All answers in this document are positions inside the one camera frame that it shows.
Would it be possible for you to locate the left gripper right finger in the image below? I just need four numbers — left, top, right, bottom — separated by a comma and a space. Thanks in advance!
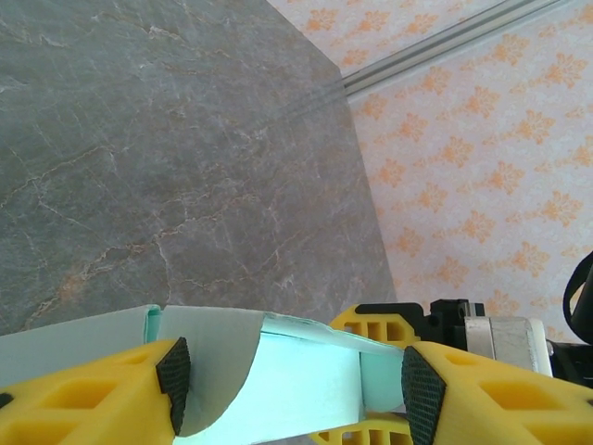
400, 341, 593, 445

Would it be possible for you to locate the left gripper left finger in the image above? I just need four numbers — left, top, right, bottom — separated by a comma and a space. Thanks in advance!
0, 337, 192, 445

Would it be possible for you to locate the pale green paper box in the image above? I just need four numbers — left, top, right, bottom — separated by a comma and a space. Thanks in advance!
0, 303, 409, 445

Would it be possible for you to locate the aluminium frame post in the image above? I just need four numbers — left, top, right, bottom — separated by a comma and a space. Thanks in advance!
341, 0, 574, 99

